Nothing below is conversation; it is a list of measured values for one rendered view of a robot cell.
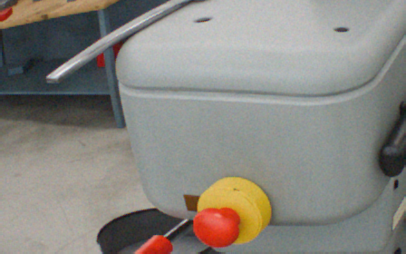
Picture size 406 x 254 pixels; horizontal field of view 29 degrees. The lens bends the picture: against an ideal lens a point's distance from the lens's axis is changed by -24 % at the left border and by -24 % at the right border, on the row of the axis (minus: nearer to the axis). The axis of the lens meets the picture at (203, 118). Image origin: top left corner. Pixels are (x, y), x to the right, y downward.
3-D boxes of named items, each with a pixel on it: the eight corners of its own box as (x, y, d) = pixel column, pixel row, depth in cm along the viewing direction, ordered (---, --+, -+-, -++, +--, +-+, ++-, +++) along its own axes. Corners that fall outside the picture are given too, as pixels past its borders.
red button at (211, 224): (234, 254, 73) (227, 217, 72) (193, 249, 76) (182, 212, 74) (254, 236, 76) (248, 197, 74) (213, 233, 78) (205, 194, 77)
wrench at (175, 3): (65, 84, 74) (63, 75, 74) (40, 83, 76) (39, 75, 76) (225, -8, 92) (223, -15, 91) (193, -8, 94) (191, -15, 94)
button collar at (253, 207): (263, 246, 75) (256, 189, 73) (204, 241, 79) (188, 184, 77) (275, 235, 77) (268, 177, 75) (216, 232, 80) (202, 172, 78)
